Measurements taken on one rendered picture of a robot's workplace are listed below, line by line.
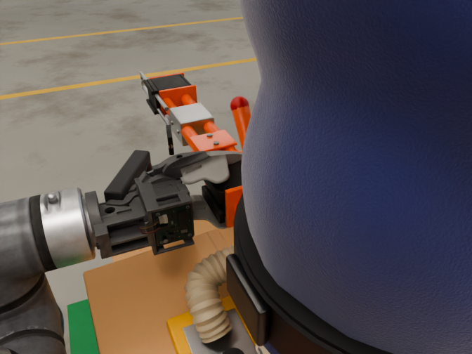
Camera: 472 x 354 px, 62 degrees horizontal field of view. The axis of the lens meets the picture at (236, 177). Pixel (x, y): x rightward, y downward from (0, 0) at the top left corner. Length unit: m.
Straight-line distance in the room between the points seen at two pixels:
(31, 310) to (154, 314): 0.15
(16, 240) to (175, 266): 0.23
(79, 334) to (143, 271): 1.33
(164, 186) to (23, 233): 0.16
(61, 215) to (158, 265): 0.20
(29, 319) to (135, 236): 0.16
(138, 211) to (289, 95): 0.33
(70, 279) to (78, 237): 1.68
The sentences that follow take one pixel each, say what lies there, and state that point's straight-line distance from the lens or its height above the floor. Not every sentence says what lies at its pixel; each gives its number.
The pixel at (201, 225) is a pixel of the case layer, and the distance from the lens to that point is 1.45.
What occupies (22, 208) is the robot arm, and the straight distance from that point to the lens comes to 0.49.
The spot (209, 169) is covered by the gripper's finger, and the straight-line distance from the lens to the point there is 0.50.
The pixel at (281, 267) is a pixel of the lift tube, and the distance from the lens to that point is 0.22.
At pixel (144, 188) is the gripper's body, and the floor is 1.23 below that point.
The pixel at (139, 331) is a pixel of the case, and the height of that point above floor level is 1.07.
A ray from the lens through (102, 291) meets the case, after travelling 0.60.
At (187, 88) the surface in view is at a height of 1.22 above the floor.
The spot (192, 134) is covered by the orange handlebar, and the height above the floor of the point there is 1.21.
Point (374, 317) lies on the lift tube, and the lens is 0.20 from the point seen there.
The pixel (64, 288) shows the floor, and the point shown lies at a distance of 2.11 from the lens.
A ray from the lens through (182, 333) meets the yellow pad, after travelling 0.52.
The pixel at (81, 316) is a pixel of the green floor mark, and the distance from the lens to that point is 1.98.
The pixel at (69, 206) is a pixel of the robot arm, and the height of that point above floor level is 1.24.
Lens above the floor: 1.52
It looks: 35 degrees down
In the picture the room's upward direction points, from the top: straight up
